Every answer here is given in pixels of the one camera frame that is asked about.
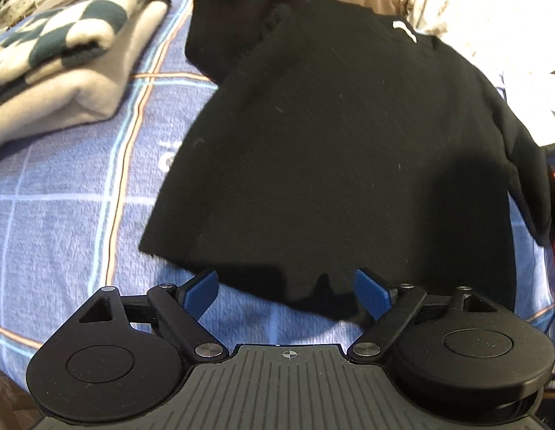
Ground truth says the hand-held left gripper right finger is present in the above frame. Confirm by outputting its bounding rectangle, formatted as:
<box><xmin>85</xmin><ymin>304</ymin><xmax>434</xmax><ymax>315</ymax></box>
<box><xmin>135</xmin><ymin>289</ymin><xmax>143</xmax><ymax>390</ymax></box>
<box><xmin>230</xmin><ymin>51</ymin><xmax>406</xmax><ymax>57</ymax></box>
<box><xmin>346</xmin><ymin>269</ymin><xmax>499</xmax><ymax>361</ymax></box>

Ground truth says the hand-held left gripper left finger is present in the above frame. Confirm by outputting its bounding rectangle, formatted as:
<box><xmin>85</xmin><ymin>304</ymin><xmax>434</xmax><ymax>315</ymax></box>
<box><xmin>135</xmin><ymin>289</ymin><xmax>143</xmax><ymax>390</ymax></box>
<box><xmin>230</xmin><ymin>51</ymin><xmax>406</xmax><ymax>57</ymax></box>
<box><xmin>78</xmin><ymin>270</ymin><xmax>229</xmax><ymax>361</ymax></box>

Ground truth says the black shirt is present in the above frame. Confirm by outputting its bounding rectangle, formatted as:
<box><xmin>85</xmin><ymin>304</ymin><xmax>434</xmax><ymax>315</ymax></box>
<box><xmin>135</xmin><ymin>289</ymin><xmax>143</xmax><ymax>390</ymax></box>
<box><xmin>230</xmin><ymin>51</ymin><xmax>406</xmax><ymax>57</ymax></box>
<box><xmin>139</xmin><ymin>0</ymin><xmax>553</xmax><ymax>323</ymax></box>

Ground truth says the blue plaid bed sheet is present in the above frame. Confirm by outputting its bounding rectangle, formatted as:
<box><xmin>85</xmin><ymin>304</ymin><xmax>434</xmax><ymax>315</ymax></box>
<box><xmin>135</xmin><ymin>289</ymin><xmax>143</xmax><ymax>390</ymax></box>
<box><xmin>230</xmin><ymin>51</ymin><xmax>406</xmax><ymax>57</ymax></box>
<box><xmin>0</xmin><ymin>0</ymin><xmax>555</xmax><ymax>390</ymax></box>

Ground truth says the beige folded blanket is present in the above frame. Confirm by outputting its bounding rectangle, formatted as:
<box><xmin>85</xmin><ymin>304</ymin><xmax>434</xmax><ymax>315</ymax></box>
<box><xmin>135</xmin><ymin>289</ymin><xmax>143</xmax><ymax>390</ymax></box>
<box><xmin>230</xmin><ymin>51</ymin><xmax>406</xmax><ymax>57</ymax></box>
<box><xmin>0</xmin><ymin>0</ymin><xmax>173</xmax><ymax>151</ymax></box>

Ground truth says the green white checkered blanket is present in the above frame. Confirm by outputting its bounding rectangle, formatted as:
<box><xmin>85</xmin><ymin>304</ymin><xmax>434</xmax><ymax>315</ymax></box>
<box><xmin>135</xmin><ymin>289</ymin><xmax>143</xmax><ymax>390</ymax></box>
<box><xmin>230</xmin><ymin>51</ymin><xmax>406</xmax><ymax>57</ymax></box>
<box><xmin>0</xmin><ymin>0</ymin><xmax>155</xmax><ymax>104</ymax></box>

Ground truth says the white cloth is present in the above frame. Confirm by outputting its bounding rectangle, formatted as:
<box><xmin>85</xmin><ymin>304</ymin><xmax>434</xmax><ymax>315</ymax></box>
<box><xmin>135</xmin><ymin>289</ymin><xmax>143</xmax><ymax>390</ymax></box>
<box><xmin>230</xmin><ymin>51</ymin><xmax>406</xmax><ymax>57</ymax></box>
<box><xmin>400</xmin><ymin>0</ymin><xmax>555</xmax><ymax>130</ymax></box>

